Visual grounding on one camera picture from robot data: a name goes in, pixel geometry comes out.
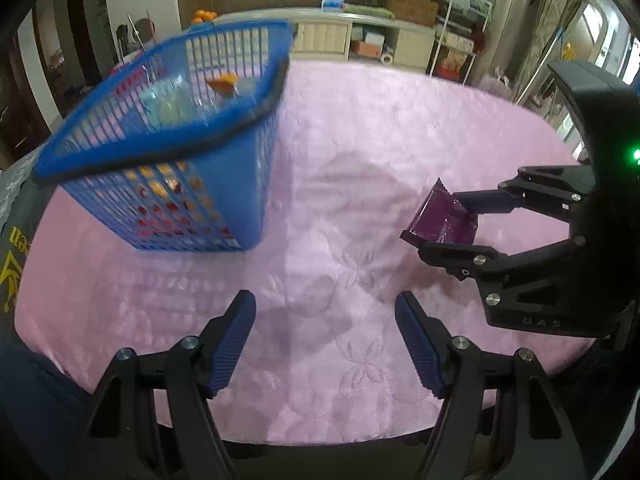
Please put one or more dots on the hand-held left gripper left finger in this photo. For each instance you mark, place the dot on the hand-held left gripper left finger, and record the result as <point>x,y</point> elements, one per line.
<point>232,345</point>

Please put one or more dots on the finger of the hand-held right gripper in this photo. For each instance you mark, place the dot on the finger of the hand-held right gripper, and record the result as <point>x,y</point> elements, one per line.
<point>540,190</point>
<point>450,255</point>

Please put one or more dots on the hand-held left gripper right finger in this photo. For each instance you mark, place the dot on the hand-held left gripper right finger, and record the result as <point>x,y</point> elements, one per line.
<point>420,345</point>

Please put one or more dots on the purple snack packet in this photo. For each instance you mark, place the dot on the purple snack packet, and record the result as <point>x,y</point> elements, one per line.
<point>440,220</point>

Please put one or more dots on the red snack packet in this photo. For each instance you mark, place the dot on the red snack packet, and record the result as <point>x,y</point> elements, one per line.
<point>165,222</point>

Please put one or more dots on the blue plastic basket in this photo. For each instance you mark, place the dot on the blue plastic basket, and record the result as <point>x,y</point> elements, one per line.
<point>240,175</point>

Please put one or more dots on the large orange snack packet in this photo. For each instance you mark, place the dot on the large orange snack packet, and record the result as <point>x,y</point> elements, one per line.
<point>162,187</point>

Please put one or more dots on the small orange snack packet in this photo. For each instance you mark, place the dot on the small orange snack packet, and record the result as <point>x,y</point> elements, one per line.
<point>222,81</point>

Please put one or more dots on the pink quilted bedspread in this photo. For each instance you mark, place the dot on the pink quilted bedspread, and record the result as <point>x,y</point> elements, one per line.
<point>340,160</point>

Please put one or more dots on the red and yellow package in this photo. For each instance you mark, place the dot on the red and yellow package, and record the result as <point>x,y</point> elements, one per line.
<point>454,66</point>

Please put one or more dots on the white tape roll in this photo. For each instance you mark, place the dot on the white tape roll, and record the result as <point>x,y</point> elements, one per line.
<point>387,57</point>

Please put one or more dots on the white metal rack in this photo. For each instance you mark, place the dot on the white metal rack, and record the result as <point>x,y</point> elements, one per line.
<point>462,0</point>

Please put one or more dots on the person's dark blue trousers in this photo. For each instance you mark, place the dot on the person's dark blue trousers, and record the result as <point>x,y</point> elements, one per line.
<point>35,410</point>

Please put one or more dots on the brown wicker box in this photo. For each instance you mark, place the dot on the brown wicker box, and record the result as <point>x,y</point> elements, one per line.
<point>415,9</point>

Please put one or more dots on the orange box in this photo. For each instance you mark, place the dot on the orange box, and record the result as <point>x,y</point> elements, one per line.
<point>365,49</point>

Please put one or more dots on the teal box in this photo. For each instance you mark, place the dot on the teal box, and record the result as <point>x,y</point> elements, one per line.
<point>374,36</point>

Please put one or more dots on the person's grey printed clothing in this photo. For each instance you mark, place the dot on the person's grey printed clothing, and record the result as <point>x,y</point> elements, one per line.
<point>17,240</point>

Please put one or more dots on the green folded cloth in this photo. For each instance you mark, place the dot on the green folded cloth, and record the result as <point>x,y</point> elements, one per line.
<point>367,10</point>

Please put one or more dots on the cream tufted low cabinet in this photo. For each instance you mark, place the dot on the cream tufted low cabinet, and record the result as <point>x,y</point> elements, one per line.
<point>320,37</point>

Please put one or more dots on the blue plastic box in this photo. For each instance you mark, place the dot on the blue plastic box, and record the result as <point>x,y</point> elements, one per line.
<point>332,2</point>

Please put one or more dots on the pile of oranges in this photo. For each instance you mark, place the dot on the pile of oranges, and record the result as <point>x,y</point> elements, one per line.
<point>202,16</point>

